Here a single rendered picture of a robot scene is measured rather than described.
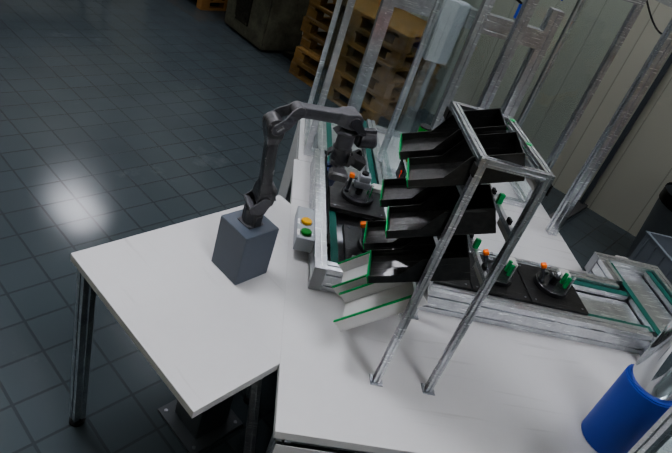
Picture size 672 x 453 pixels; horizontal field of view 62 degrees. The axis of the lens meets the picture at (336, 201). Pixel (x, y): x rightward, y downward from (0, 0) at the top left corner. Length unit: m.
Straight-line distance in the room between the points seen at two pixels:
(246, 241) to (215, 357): 0.37
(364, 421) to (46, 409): 1.42
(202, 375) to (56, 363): 1.23
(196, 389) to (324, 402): 0.36
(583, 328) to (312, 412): 1.16
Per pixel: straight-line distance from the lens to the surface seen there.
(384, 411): 1.74
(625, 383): 1.92
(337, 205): 2.27
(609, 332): 2.44
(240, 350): 1.74
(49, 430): 2.60
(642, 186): 5.77
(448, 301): 2.10
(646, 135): 5.69
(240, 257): 1.85
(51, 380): 2.74
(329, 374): 1.75
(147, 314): 1.79
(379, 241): 1.72
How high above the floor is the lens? 2.14
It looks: 31 degrees down
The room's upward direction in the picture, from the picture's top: 19 degrees clockwise
